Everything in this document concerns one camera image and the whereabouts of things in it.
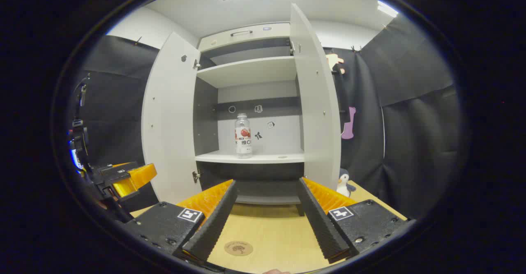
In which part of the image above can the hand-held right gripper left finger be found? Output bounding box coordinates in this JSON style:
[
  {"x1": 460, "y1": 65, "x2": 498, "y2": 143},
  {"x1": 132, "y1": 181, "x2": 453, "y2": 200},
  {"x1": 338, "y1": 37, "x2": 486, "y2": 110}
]
[{"x1": 123, "y1": 179, "x2": 239, "y2": 264}]

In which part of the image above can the grey cabinet door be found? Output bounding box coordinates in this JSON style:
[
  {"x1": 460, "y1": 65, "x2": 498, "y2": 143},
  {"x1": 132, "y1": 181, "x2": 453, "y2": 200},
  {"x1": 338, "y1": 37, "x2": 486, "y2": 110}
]
[
  {"x1": 290, "y1": 3, "x2": 341, "y2": 192},
  {"x1": 142, "y1": 32, "x2": 203, "y2": 205}
]

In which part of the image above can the clear bottle with red label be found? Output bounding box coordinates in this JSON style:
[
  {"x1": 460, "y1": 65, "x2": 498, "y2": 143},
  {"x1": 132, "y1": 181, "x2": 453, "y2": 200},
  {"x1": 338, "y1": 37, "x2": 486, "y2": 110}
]
[{"x1": 235, "y1": 113, "x2": 253, "y2": 159}]

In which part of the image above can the grey cabinet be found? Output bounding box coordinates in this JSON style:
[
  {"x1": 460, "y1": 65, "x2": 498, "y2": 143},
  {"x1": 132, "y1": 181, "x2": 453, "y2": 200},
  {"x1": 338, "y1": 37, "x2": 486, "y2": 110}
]
[{"x1": 193, "y1": 23, "x2": 307, "y2": 216}]

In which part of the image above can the penguin plush toy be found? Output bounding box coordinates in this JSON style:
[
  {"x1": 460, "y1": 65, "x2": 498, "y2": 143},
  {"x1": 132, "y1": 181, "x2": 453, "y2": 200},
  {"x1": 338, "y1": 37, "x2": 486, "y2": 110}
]
[{"x1": 336, "y1": 168, "x2": 357, "y2": 198}]

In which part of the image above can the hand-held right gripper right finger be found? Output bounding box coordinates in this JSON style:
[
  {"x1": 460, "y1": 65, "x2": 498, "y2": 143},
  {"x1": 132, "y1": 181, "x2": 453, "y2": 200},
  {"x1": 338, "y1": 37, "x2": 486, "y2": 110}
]
[{"x1": 297, "y1": 177, "x2": 411, "y2": 264}]

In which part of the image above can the small ceiling light panel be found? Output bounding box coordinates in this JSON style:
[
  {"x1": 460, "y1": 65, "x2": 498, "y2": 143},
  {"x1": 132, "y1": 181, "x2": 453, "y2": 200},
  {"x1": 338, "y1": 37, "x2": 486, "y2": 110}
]
[{"x1": 377, "y1": 1, "x2": 399, "y2": 18}]

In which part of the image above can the black backdrop cloth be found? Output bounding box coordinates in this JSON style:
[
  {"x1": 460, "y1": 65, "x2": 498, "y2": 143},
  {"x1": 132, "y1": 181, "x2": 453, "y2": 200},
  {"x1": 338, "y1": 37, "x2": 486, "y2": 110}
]
[{"x1": 68, "y1": 15, "x2": 465, "y2": 221}]

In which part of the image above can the round cork coaster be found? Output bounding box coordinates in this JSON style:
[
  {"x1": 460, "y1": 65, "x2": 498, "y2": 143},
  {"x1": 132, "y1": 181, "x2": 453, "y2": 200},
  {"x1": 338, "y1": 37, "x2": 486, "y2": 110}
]
[{"x1": 224, "y1": 241, "x2": 254, "y2": 256}]

